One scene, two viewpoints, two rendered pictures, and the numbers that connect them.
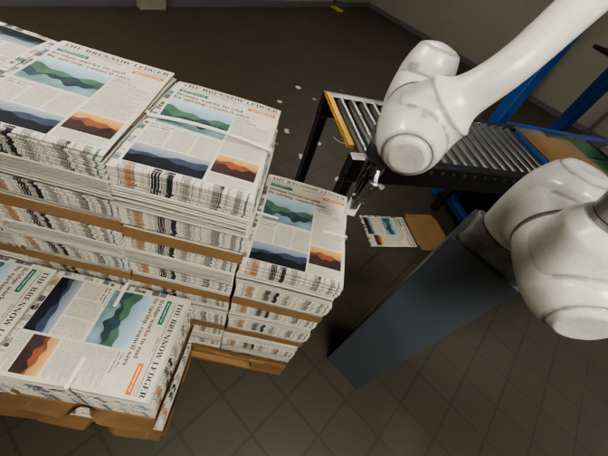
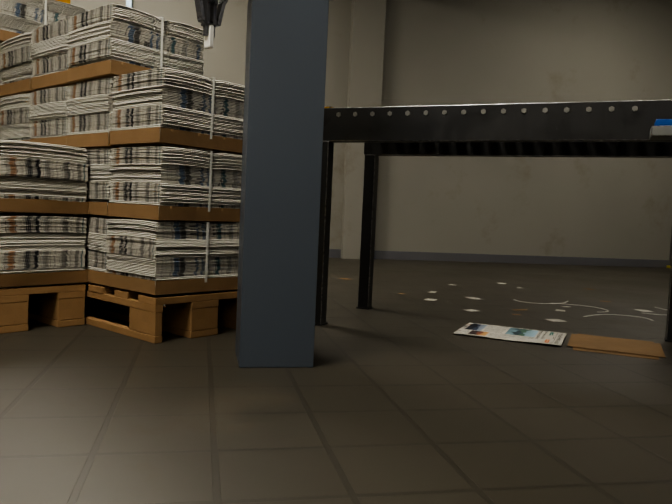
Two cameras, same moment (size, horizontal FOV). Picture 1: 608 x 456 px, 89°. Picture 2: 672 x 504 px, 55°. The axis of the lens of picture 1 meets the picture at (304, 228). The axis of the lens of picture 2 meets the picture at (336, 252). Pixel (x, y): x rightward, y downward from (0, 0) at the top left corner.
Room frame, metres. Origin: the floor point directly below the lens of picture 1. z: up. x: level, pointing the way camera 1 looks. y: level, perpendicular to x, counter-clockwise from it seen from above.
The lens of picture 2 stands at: (-0.30, -2.01, 0.42)
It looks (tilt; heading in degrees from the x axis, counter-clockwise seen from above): 3 degrees down; 52
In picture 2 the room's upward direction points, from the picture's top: 3 degrees clockwise
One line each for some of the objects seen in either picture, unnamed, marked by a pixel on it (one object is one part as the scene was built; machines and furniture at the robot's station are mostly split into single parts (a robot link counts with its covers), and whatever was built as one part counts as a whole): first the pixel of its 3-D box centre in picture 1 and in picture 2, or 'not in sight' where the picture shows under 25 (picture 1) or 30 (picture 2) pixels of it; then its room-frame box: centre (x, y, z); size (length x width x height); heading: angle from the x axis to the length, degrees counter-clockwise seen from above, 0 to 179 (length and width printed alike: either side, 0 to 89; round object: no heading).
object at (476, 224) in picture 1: (505, 236); not in sight; (0.71, -0.50, 1.03); 0.22 x 0.18 x 0.06; 154
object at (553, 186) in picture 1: (547, 206); not in sight; (0.68, -0.50, 1.17); 0.18 x 0.16 x 0.22; 0
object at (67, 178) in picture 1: (92, 136); (97, 66); (0.53, 0.57, 0.95); 0.38 x 0.29 x 0.23; 11
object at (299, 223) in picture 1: (163, 262); (113, 203); (0.55, 0.44, 0.42); 1.17 x 0.39 x 0.83; 101
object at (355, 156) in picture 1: (466, 178); (502, 123); (1.45, -0.65, 0.74); 1.34 x 0.05 x 0.12; 118
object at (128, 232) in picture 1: (194, 222); (109, 75); (0.47, 0.26, 0.86); 0.29 x 0.16 x 0.04; 101
